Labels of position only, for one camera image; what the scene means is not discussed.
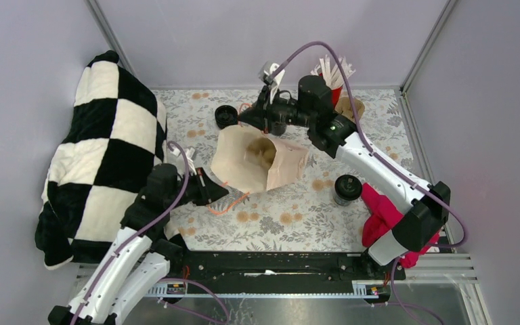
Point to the brown cardboard cup carrier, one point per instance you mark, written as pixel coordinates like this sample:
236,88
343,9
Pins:
343,107

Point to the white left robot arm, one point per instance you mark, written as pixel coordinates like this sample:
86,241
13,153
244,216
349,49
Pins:
140,255

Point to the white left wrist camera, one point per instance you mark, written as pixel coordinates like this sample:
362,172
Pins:
175,158

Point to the single black coffee cup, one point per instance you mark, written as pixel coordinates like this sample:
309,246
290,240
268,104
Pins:
345,198

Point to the single black lid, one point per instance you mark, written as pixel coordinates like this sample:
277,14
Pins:
348,183

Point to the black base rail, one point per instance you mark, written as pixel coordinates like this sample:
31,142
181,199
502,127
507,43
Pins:
278,273

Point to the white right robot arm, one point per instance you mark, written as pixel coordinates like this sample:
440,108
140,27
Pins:
424,206

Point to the crumpled magenta cloth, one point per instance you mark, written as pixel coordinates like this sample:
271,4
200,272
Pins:
384,216

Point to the red cup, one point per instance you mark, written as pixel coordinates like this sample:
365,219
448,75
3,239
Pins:
336,93

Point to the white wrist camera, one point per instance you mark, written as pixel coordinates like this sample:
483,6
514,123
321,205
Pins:
272,74
175,158

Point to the aluminium front frame rail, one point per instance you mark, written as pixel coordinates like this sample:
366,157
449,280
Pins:
434,268

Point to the stack of black cups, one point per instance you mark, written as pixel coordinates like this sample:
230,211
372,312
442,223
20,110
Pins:
278,129

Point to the white wrapped straws bundle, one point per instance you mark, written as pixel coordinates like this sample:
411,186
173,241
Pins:
330,71

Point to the floral tablecloth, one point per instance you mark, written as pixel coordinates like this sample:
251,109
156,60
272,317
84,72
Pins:
301,216

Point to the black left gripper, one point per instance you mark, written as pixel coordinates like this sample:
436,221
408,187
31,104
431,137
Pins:
208,190

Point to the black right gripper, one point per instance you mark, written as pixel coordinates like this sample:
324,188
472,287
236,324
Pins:
260,115

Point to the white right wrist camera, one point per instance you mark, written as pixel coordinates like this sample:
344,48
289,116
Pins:
272,74

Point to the tan paper bag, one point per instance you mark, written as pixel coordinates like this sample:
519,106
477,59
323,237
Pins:
238,170

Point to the black white checkered blanket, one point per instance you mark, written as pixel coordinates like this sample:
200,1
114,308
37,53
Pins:
118,133

